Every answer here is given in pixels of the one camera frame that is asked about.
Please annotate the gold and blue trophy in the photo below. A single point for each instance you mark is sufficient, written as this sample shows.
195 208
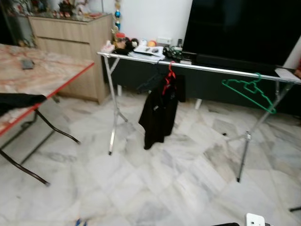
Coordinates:
117 16

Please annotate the light wooden cabinet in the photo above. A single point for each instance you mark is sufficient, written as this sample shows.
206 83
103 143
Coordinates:
70 52

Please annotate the jar with red lid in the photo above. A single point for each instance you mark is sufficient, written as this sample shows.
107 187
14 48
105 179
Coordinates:
120 40

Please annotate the white paper sheet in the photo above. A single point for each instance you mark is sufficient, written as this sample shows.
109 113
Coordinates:
286 74

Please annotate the thin black clothes hanger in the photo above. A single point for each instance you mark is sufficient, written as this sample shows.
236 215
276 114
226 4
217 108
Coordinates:
150 82

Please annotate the stack of white magazines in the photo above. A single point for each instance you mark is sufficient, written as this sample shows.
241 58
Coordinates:
146 52

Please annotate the green clothes hanger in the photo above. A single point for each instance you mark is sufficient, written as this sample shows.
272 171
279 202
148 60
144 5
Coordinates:
273 109

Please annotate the glass display shelf with figurines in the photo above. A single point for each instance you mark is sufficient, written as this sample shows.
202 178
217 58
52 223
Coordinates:
16 23

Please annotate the large black television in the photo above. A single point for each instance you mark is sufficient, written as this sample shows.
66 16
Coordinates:
240 28

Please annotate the black shirt green logo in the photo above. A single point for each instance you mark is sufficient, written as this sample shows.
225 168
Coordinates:
21 102

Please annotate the black folding chair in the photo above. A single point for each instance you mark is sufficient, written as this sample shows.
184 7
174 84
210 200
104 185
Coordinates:
295 208

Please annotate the red clothes hanger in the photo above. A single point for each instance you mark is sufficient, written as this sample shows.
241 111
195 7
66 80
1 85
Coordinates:
168 80

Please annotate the black shirt white chest print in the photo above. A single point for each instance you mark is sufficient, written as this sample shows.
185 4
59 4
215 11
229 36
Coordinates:
160 113

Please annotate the blue clothes hanger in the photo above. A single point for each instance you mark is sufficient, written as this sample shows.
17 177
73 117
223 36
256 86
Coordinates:
80 222

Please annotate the white power socket box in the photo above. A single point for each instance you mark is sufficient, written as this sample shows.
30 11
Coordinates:
164 41

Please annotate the flat red tray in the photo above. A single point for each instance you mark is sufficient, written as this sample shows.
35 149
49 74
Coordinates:
94 15

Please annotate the silver metal clothes rack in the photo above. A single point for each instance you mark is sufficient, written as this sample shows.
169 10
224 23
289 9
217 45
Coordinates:
207 69

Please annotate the pink tissue box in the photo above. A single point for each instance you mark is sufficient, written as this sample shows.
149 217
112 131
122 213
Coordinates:
107 47

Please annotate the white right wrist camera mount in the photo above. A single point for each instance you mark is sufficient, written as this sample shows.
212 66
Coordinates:
255 220

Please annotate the orange ball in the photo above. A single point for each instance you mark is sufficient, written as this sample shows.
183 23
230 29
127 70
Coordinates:
152 43

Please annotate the long black soundbar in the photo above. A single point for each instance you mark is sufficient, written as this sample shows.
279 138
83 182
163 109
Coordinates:
235 63

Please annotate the black plush doll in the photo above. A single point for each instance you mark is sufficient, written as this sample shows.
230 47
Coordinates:
130 45

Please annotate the marble folding table red edge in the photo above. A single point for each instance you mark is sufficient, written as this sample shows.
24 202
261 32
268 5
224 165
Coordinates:
42 75

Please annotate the long black TV console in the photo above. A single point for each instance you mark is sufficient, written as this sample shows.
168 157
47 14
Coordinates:
207 89

